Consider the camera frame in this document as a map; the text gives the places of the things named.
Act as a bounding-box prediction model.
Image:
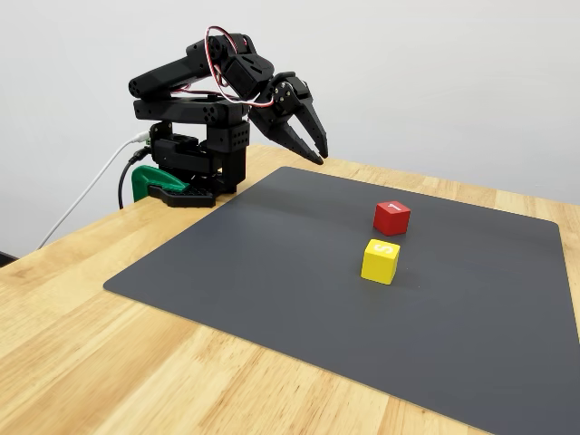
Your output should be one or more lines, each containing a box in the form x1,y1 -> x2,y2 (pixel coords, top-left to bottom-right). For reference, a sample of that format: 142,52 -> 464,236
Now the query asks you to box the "red cube with white digit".
372,199 -> 412,237

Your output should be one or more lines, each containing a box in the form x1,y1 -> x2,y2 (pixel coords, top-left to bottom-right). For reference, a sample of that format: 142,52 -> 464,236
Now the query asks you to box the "yellow cube with white letter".
360,238 -> 401,286

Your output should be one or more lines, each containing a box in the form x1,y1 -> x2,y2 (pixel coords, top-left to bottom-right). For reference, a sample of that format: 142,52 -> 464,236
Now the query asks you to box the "dark grey mat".
102,166 -> 580,435

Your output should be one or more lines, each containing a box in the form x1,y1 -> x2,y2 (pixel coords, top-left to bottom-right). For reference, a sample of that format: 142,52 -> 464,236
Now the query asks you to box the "green table clamp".
130,165 -> 189,204

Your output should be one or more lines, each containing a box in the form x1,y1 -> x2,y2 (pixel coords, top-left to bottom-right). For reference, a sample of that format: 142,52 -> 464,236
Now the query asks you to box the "red white black servo cable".
204,25 -> 276,109

